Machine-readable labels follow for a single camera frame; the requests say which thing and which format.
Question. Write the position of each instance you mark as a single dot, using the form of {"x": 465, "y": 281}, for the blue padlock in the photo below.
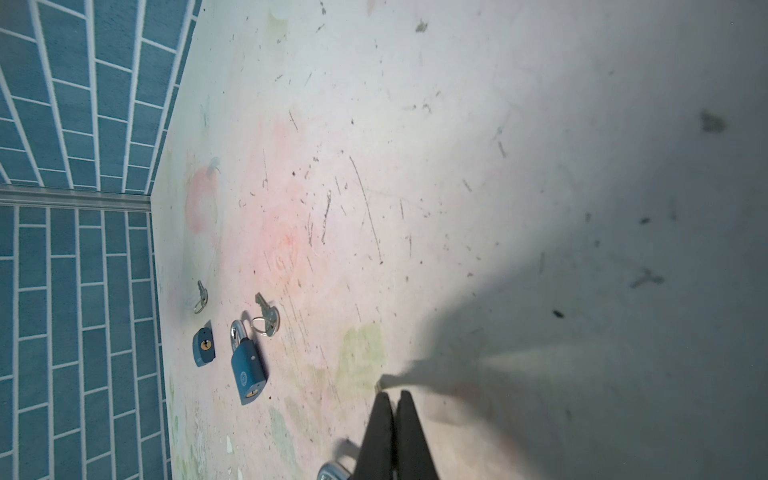
{"x": 333, "y": 470}
{"x": 250, "y": 378}
{"x": 203, "y": 346}

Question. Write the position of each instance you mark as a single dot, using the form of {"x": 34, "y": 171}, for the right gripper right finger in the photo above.
{"x": 413, "y": 458}

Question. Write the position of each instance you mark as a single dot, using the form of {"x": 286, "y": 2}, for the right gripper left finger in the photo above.
{"x": 375, "y": 459}

